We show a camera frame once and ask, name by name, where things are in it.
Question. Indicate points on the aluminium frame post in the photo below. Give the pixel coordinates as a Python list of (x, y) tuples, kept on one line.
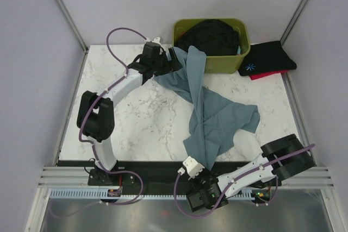
[(71, 24), (293, 21)]

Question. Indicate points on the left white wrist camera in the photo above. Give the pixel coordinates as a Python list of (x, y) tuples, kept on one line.
[(156, 40)]

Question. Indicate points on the right aluminium frame post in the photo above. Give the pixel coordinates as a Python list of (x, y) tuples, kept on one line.
[(293, 21)]

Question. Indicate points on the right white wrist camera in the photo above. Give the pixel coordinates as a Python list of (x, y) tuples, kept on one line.
[(191, 167)]

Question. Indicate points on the front aluminium rail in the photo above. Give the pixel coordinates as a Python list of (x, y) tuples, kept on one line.
[(76, 177)]

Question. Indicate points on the left aluminium frame post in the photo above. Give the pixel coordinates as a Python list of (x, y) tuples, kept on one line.
[(71, 24)]

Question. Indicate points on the black clothes in bin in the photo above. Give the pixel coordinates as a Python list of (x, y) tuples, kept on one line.
[(213, 37)]

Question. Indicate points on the folded red t shirt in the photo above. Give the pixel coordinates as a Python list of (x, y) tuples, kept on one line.
[(263, 75)]

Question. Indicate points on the olive green plastic bin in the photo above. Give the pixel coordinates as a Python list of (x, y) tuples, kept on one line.
[(215, 64)]

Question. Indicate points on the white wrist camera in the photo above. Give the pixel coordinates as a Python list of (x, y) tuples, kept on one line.
[(156, 40), (191, 167)]

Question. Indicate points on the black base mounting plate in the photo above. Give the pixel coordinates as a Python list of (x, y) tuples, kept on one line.
[(158, 177)]

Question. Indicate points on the folded black t shirt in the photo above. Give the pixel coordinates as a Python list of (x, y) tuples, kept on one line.
[(266, 57)]

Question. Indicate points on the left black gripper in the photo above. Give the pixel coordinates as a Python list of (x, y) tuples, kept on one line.
[(173, 66)]

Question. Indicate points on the blue-grey t shirt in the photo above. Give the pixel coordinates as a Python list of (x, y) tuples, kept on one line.
[(215, 119)]

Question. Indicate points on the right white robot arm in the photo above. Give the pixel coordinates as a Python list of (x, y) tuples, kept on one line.
[(279, 160)]

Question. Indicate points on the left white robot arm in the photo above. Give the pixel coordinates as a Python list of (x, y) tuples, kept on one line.
[(96, 117)]

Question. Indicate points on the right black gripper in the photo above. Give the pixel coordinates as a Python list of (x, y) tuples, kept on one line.
[(195, 180)]

